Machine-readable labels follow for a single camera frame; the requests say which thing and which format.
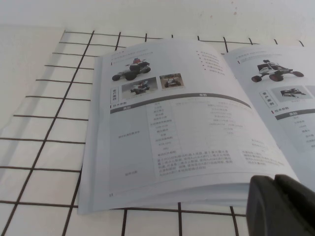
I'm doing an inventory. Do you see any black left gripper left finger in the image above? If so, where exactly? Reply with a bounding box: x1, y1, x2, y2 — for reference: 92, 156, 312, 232
246, 174, 294, 236

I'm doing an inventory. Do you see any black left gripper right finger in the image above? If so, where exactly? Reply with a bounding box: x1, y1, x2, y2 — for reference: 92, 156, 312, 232
275, 174, 315, 236

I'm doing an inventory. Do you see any white product catalogue book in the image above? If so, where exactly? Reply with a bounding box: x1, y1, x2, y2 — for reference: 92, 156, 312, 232
77, 38, 315, 216

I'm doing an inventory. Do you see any white black-grid tablecloth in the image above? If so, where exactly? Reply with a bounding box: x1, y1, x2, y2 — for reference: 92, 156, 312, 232
0, 23, 315, 236

